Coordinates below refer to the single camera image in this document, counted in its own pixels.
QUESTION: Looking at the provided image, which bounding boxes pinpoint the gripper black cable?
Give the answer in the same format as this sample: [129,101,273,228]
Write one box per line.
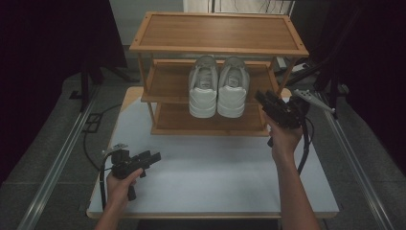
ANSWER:
[99,152,113,211]
[296,116,316,176]

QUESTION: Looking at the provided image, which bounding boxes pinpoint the wooden shoe rack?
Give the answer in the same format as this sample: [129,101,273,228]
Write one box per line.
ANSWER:
[128,11,310,138]

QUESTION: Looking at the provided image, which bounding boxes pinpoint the dark curtain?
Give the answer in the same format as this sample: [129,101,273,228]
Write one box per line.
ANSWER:
[290,0,406,176]
[0,0,128,185]

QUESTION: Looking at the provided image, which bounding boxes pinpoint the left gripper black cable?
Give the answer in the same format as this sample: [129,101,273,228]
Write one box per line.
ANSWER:
[99,152,113,211]

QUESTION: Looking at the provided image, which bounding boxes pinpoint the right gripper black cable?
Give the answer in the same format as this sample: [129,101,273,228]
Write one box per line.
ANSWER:
[296,116,316,176]

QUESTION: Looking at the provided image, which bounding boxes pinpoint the white sneaker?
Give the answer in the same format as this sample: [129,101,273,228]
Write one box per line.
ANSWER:
[216,56,251,119]
[188,55,220,119]

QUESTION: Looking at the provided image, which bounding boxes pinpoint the white cabinet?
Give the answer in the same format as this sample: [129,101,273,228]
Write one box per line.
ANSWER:
[182,0,296,15]

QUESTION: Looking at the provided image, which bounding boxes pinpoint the metal floor rail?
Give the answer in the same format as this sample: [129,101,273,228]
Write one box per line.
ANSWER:
[16,92,101,230]
[319,95,400,230]

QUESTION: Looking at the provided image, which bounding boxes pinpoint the black metal stand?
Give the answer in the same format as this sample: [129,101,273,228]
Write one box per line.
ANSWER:
[69,60,142,113]
[286,57,350,120]

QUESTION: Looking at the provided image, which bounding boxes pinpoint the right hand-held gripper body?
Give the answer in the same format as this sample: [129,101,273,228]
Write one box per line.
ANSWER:
[261,88,337,149]

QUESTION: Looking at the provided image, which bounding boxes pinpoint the white power strip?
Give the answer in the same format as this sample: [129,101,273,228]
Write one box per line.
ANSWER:
[276,57,311,75]

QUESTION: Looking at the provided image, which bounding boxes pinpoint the person's right hand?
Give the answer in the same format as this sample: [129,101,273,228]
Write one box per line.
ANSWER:
[263,112,305,165]

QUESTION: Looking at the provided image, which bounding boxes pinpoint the person's left hand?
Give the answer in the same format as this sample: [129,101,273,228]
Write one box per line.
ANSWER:
[105,167,145,213]

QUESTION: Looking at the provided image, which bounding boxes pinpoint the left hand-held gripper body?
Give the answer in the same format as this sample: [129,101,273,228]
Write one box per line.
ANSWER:
[101,143,151,202]

